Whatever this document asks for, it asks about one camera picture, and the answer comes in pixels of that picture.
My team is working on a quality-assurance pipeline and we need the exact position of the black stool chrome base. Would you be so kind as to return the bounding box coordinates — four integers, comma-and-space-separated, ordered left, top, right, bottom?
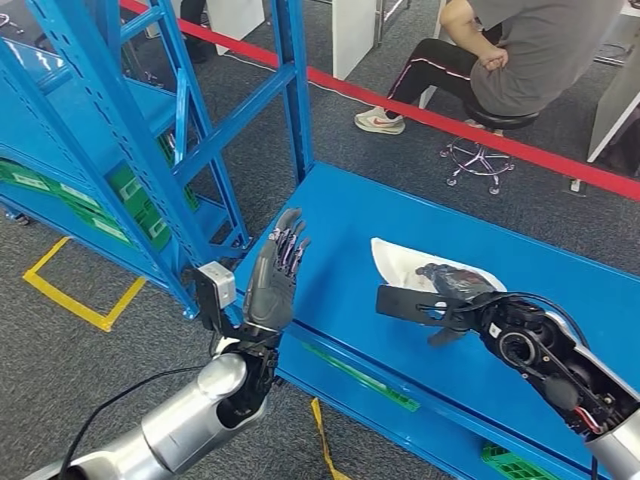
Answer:
439, 102, 541, 197

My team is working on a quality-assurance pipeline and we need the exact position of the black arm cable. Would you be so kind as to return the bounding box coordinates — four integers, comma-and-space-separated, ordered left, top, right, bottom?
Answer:
59, 366, 206, 480
417, 291, 593, 352

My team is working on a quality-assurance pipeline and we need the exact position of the white desk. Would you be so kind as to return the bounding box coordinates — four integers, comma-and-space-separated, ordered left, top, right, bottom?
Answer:
587, 59, 640, 164

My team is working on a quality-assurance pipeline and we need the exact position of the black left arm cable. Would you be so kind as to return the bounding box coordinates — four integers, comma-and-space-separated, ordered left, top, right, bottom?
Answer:
59, 366, 206, 480

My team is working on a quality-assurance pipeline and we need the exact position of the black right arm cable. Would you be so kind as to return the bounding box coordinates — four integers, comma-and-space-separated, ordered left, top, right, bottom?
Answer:
417, 291, 593, 352

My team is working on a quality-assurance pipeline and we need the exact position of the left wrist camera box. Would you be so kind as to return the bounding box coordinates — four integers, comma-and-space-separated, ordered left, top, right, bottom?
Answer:
193, 261, 237, 334

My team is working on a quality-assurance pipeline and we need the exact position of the red barrier tape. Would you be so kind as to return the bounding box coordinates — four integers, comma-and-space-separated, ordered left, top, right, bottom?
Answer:
121, 0, 640, 202

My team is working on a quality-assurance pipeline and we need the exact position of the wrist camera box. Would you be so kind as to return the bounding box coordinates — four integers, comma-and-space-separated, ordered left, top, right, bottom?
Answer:
193, 261, 237, 334
376, 284, 469, 329

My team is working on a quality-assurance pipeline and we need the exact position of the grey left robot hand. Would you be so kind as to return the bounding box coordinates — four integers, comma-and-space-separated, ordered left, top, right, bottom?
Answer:
242, 208, 311, 334

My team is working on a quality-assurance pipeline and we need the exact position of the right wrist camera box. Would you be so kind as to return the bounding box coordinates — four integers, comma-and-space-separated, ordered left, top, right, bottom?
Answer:
376, 284, 469, 329

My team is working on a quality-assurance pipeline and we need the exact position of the person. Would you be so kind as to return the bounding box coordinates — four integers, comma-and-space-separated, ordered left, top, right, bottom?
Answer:
355, 0, 626, 137
180, 0, 216, 64

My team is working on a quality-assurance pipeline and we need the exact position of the white desk panel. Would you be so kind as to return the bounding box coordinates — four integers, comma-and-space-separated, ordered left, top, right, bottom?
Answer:
332, 0, 377, 81
205, 0, 266, 56

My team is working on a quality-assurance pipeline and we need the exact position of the blue metal shelf rack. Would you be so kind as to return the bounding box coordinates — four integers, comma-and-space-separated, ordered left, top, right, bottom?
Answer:
119, 0, 640, 480
0, 0, 251, 321

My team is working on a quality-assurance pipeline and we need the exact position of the yellow floor tape outline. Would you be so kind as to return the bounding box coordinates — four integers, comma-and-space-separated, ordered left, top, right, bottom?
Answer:
310, 397, 351, 480
22, 236, 147, 333

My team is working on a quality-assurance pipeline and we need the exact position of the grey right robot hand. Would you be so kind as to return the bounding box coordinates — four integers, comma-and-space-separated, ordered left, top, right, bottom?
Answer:
416, 262, 498, 347

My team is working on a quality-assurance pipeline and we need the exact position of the white curved plastic part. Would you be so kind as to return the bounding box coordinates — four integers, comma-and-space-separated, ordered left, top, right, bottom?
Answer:
371, 237, 507, 313

